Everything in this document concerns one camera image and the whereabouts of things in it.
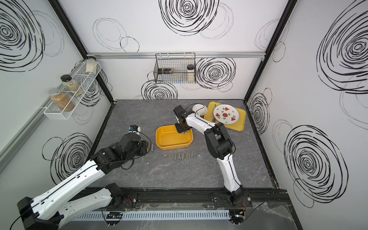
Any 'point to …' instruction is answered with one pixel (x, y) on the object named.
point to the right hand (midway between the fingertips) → (182, 128)
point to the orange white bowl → (200, 109)
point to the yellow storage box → (167, 137)
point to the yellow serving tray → (238, 125)
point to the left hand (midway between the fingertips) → (146, 143)
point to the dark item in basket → (161, 71)
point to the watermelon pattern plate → (226, 114)
